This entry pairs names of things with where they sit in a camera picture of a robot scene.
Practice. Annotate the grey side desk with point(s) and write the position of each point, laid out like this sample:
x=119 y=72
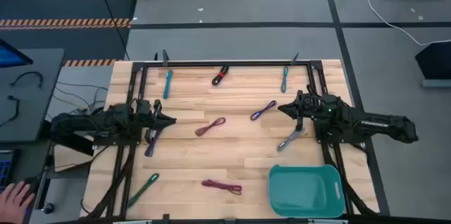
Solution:
x=38 y=104

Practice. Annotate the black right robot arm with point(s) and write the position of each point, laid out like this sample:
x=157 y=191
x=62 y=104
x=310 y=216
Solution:
x=366 y=123

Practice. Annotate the black aluminium table frame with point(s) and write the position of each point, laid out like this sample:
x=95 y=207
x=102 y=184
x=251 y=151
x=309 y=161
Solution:
x=229 y=63

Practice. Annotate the teal plastic bin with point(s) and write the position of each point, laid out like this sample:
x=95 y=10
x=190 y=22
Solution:
x=304 y=192

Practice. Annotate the black keyboard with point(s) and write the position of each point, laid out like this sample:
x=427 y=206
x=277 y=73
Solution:
x=7 y=169

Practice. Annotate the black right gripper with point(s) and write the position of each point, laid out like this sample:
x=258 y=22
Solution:
x=308 y=107

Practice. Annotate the person's hand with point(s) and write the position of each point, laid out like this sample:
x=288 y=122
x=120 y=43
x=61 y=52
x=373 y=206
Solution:
x=14 y=204

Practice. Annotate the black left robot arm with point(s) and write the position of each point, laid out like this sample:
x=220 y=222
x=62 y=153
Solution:
x=88 y=123

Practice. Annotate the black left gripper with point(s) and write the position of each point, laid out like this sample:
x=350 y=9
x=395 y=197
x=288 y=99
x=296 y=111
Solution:
x=149 y=118

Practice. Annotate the blue-lit computer monitor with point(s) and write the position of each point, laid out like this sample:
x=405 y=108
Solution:
x=10 y=56

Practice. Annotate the black box on grey base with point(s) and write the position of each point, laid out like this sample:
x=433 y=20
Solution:
x=435 y=62

